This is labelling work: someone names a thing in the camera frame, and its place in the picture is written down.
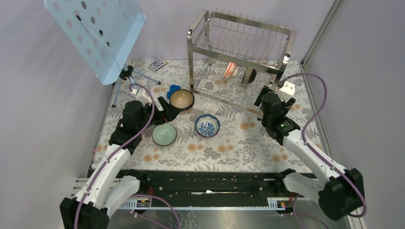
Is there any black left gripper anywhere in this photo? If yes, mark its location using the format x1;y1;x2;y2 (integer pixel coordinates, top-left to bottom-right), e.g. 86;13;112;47
137;96;181;132

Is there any light green celadon bowl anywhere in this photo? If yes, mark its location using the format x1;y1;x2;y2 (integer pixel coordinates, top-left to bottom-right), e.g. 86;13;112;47
152;123;177;146

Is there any blue white patterned bowl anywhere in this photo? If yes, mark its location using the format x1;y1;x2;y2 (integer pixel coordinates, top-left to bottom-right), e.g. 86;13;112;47
195;114;221;138

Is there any orange patterned bowl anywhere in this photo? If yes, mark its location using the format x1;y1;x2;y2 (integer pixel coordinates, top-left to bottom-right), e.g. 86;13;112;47
223;62;238;79

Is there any stainless steel dish rack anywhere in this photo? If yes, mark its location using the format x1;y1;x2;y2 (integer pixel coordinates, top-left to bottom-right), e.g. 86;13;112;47
187;10;297;114

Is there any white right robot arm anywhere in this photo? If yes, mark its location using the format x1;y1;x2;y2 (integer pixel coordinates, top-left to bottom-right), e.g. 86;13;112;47
254;86;365;221

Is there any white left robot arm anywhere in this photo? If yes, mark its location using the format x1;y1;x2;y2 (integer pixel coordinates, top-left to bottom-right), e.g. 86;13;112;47
60;97;181;229

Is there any dark striped bowl in rack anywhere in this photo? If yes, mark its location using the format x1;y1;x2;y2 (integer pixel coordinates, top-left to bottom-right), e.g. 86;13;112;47
241;67;257;85

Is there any blue plastic toy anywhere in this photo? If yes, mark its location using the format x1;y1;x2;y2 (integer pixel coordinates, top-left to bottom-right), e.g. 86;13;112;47
166;84;181;99

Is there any blue playing card box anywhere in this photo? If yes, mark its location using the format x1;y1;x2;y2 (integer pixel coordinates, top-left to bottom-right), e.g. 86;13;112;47
148;58;166;72

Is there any floral patterned table mat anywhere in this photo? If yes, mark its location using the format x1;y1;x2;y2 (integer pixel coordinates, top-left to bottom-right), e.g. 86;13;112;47
90;60;314;173

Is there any light blue perforated music stand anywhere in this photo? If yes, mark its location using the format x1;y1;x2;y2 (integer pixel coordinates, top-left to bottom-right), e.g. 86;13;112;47
43;0;161;110

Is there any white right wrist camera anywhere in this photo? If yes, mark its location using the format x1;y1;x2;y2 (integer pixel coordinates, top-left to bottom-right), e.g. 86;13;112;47
276;81;296;102

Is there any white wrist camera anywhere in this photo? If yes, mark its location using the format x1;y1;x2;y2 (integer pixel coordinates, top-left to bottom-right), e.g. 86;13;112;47
130;88;152;105
276;81;296;102

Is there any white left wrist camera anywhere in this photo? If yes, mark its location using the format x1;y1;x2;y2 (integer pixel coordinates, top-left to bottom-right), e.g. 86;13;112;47
130;88;152;105

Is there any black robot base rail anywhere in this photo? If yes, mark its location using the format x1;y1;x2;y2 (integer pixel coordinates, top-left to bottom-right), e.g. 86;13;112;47
116;169;294;208

